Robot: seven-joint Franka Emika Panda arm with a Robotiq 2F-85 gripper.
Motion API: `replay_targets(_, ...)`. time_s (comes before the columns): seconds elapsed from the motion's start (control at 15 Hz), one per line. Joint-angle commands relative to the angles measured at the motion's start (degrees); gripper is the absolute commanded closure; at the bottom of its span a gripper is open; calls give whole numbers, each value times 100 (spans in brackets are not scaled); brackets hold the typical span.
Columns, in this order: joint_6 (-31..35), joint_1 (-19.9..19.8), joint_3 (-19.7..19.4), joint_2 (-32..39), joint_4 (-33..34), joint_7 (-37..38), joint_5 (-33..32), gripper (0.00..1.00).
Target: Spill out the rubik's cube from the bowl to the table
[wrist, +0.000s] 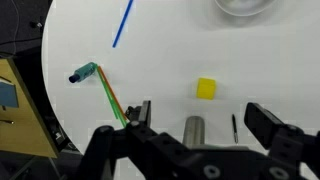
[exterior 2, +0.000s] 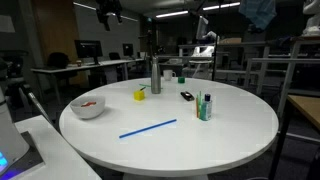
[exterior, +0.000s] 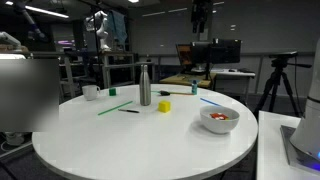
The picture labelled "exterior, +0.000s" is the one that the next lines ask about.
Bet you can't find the small rubik's cube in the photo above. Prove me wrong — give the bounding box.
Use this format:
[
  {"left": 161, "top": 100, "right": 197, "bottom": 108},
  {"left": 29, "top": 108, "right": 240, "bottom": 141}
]
[{"left": 210, "top": 113, "right": 229, "bottom": 120}]

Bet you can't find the white ceramic bowl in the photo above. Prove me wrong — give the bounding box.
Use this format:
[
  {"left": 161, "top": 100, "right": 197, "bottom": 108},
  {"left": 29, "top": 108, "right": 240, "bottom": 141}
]
[{"left": 200, "top": 106, "right": 240, "bottom": 134}]

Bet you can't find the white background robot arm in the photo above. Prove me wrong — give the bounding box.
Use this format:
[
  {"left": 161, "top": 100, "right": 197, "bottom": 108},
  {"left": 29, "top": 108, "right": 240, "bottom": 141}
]
[{"left": 84, "top": 10, "right": 111, "bottom": 51}]

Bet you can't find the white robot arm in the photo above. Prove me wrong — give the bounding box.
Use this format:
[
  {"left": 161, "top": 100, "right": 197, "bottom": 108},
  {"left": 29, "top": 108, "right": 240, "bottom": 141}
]
[{"left": 290, "top": 40, "right": 320, "bottom": 160}]

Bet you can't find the yellow cube block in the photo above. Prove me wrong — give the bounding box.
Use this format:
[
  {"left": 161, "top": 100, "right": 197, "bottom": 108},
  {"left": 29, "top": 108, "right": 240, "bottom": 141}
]
[{"left": 158, "top": 100, "right": 171, "bottom": 113}]

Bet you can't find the green cube block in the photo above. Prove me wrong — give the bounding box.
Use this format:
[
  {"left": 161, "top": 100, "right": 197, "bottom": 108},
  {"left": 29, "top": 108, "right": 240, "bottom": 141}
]
[{"left": 109, "top": 88, "right": 117, "bottom": 96}]

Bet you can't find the black brush head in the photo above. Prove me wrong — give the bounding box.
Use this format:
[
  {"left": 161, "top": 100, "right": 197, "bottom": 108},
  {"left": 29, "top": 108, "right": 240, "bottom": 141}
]
[{"left": 159, "top": 91, "right": 170, "bottom": 96}]

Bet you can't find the stainless steel water bottle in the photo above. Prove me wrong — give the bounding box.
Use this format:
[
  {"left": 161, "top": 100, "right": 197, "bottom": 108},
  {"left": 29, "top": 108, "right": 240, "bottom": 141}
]
[{"left": 139, "top": 65, "right": 151, "bottom": 106}]

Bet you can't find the green straw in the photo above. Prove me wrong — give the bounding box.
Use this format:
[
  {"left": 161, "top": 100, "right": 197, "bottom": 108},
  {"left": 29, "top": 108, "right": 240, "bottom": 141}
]
[{"left": 97, "top": 101, "right": 133, "bottom": 116}]

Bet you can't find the blue sanitizer bottle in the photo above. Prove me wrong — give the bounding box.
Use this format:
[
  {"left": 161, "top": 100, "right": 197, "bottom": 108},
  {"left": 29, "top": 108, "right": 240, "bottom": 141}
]
[{"left": 191, "top": 80, "right": 198, "bottom": 95}]

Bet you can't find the wooden side table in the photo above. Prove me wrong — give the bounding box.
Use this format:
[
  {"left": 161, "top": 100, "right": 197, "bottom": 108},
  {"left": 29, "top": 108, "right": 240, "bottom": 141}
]
[{"left": 160, "top": 73, "right": 216, "bottom": 89}]

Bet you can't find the black pen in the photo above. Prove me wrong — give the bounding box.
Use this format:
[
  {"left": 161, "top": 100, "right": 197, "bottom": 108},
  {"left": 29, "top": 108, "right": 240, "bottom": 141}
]
[{"left": 118, "top": 109, "right": 140, "bottom": 113}]

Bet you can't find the blue straw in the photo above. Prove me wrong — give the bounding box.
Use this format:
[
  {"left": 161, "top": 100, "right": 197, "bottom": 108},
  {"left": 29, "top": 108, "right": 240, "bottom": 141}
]
[{"left": 200, "top": 98, "right": 221, "bottom": 106}]

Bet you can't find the white ceramic mug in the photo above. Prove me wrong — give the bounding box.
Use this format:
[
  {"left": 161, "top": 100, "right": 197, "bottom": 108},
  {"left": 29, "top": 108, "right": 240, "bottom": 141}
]
[{"left": 82, "top": 85, "right": 100, "bottom": 101}]

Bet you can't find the black computer monitor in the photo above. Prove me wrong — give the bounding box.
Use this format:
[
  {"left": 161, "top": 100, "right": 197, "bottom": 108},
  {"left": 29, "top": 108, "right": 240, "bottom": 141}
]
[{"left": 176, "top": 38, "right": 242, "bottom": 79}]

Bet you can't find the blue hanging cloth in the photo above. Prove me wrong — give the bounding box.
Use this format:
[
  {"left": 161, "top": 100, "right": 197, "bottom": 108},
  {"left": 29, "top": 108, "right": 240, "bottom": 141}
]
[{"left": 109, "top": 10, "right": 128, "bottom": 46}]

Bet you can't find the metal frame workbench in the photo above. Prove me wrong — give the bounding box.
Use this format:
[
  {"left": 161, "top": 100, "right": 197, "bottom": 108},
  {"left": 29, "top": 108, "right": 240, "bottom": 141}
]
[{"left": 99, "top": 51, "right": 135, "bottom": 89}]

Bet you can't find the black camera tripod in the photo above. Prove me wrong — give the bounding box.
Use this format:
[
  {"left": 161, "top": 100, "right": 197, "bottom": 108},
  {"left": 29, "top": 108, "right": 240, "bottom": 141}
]
[{"left": 254, "top": 51, "right": 299, "bottom": 116}]

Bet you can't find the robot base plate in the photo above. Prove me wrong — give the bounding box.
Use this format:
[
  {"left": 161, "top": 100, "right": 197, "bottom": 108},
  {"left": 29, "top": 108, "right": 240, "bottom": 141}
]
[{"left": 280, "top": 125, "right": 320, "bottom": 176}]

